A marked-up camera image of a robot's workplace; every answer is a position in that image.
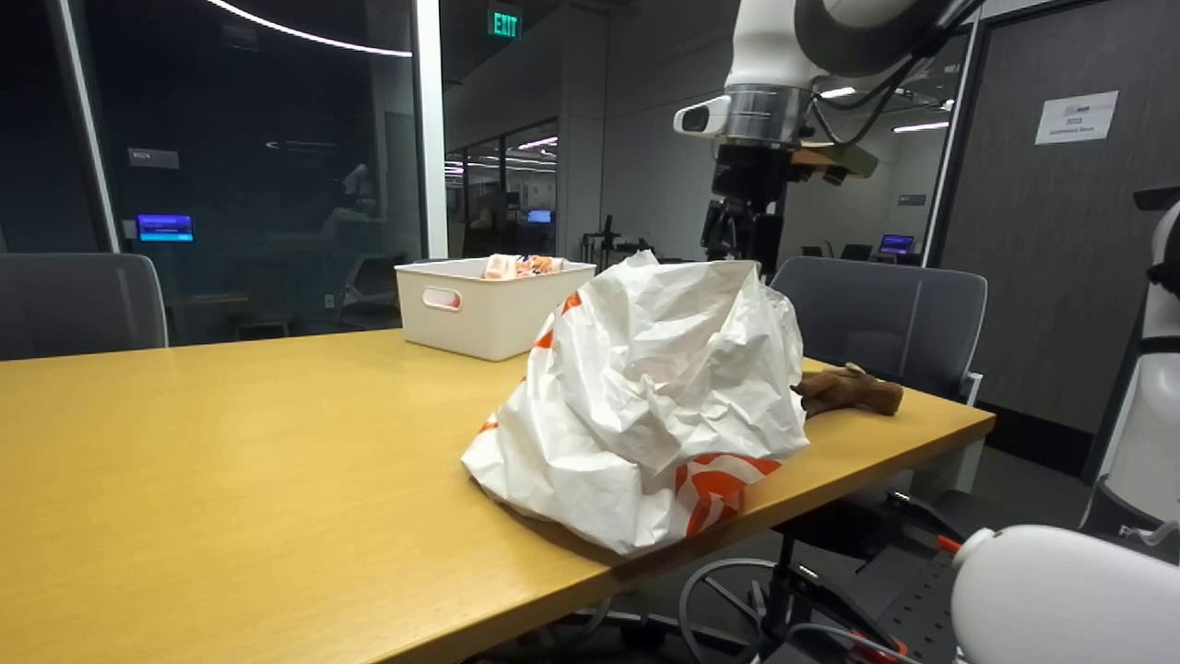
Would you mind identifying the orange black bar clamp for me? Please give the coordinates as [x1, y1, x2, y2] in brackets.
[880, 489, 971, 566]

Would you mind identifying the white window frame post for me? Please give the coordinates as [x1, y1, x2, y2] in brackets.
[411, 0, 453, 263]

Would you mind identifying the blue lit wall display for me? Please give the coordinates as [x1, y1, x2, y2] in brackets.
[132, 209, 195, 248]

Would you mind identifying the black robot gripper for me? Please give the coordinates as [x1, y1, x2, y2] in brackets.
[704, 144, 791, 270]

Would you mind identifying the grey office chair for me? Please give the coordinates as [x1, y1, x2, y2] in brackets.
[0, 248, 173, 363]
[769, 256, 993, 411]

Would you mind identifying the brown plush moose toy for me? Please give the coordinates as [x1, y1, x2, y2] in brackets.
[796, 363, 908, 423]

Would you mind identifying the white rounded plastic object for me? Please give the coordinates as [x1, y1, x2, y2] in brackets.
[946, 524, 1180, 664]

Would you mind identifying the orange printed snack packet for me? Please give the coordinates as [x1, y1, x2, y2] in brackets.
[478, 250, 569, 284]

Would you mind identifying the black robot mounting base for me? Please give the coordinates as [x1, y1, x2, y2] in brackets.
[761, 489, 988, 664]

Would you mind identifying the white red plastic shopping bag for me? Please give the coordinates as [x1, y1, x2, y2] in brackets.
[456, 248, 810, 562]

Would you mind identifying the white plastic storage bin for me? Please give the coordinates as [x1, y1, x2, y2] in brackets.
[392, 256, 569, 364]

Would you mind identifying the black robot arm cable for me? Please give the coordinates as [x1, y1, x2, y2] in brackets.
[807, 0, 988, 154]

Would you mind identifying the white paper wall sign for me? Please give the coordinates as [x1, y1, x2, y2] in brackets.
[1031, 89, 1126, 149]

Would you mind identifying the grey looped floor cable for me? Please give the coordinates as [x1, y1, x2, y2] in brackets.
[673, 552, 796, 664]

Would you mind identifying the white rounded machine housing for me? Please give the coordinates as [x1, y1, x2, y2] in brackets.
[1091, 200, 1180, 530]

